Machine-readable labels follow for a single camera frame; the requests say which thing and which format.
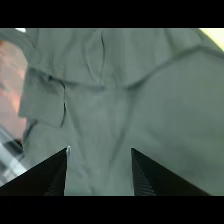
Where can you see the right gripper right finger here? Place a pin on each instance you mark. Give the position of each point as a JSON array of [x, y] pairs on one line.
[[155, 180]]

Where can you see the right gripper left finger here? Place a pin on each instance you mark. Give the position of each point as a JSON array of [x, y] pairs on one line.
[[46, 178]]

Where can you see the grey garment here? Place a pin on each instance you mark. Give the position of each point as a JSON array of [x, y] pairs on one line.
[[133, 100]]

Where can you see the silver frame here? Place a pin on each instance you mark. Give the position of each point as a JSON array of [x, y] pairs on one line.
[[8, 160]]

